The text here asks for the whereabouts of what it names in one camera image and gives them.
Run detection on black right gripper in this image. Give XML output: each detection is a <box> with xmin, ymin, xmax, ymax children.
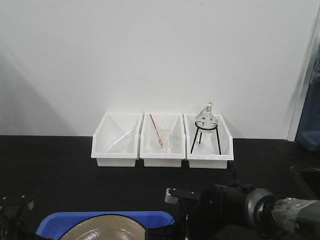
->
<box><xmin>145</xmin><ymin>184</ymin><xmax>250</xmax><ymax>240</ymax></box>

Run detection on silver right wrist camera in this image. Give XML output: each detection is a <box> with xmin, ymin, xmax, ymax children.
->
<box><xmin>164</xmin><ymin>188</ymin><xmax>179</xmax><ymax>205</ymax></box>

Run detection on glass alcohol lamp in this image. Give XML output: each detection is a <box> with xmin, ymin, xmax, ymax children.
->
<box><xmin>195</xmin><ymin>102</ymin><xmax>218</xmax><ymax>134</ymax></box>

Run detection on black lab sink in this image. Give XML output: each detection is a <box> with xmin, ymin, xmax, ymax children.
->
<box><xmin>290</xmin><ymin>165</ymin><xmax>320</xmax><ymax>200</ymax></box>

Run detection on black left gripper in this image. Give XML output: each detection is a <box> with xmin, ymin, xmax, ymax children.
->
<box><xmin>0</xmin><ymin>196</ymin><xmax>34</xmax><ymax>240</ymax></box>

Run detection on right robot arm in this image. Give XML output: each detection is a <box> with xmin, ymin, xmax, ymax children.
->
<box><xmin>145</xmin><ymin>183</ymin><xmax>320</xmax><ymax>240</ymax></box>

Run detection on beige plate with black rim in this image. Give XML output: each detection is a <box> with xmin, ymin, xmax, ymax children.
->
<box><xmin>61</xmin><ymin>214</ymin><xmax>147</xmax><ymax>240</ymax></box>

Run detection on blue plastic tray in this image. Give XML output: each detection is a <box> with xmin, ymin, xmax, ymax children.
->
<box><xmin>36</xmin><ymin>210</ymin><xmax>175</xmax><ymax>240</ymax></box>

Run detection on white storage bin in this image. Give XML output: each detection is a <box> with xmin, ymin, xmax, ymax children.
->
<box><xmin>183</xmin><ymin>113</ymin><xmax>234</xmax><ymax>169</ymax></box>
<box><xmin>91</xmin><ymin>112</ymin><xmax>143</xmax><ymax>167</ymax></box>
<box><xmin>139</xmin><ymin>113</ymin><xmax>186</xmax><ymax>168</ymax></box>

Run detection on right white storage bin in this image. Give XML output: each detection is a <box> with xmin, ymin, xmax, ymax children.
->
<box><xmin>183</xmin><ymin>113</ymin><xmax>234</xmax><ymax>169</ymax></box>

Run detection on left white storage bin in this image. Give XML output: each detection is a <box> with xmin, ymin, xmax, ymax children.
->
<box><xmin>91</xmin><ymin>112</ymin><xmax>143</xmax><ymax>167</ymax></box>

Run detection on black wire tripod stand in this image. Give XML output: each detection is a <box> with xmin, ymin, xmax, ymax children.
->
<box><xmin>190</xmin><ymin>121</ymin><xmax>222</xmax><ymax>155</ymax></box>

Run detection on clear glass beaker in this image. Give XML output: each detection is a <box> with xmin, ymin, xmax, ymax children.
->
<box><xmin>150</xmin><ymin>120</ymin><xmax>171</xmax><ymax>153</ymax></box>

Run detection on glass stirring rod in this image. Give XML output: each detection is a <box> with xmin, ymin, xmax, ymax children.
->
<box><xmin>104</xmin><ymin>130</ymin><xmax>133</xmax><ymax>153</ymax></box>

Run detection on middle white storage bin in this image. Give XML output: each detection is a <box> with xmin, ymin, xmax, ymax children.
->
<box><xmin>139</xmin><ymin>113</ymin><xmax>186</xmax><ymax>168</ymax></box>

